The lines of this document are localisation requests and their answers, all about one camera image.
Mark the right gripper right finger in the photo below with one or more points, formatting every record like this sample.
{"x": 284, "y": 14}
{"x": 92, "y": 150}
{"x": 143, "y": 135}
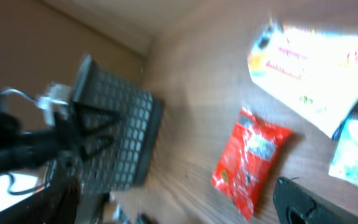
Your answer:
{"x": 295, "y": 203}

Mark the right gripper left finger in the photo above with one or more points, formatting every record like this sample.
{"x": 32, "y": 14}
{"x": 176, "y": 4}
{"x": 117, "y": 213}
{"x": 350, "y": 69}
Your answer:
{"x": 57, "y": 204}

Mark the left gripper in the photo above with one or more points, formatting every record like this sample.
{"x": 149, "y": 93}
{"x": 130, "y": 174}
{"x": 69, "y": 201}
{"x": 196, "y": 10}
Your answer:
{"x": 43, "y": 145}

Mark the red snack bag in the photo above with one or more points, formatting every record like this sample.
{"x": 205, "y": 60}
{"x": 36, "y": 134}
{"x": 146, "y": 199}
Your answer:
{"x": 244, "y": 165}

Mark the teal tissue pack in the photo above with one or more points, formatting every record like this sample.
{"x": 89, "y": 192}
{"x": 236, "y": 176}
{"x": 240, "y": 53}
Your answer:
{"x": 356, "y": 152}

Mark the white wet wipes pack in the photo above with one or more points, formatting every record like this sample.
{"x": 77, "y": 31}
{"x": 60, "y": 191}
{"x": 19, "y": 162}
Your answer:
{"x": 312, "y": 70}

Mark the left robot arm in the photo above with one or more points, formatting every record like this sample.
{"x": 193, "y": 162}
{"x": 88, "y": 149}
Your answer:
{"x": 12, "y": 148}

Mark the grey plastic shopping basket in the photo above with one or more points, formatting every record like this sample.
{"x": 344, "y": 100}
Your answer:
{"x": 125, "y": 164}

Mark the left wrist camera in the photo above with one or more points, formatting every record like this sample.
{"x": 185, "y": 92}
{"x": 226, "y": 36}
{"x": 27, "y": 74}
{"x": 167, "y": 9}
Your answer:
{"x": 55, "y": 100}

